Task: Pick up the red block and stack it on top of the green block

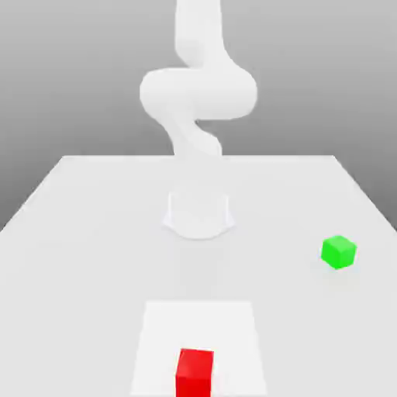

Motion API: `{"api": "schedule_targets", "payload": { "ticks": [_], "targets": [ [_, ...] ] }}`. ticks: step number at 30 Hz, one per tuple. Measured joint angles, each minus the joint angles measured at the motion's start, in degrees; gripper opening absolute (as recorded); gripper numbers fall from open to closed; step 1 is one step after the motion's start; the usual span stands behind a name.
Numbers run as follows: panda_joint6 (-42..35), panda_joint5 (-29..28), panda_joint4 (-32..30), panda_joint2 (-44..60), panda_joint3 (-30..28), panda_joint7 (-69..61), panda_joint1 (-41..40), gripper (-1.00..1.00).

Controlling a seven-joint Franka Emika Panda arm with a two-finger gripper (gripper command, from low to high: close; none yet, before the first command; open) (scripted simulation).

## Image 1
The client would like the small green cube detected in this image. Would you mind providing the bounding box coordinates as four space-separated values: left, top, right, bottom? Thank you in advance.
320 234 358 270

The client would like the small red cube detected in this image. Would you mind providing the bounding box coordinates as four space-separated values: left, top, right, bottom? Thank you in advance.
174 347 216 397

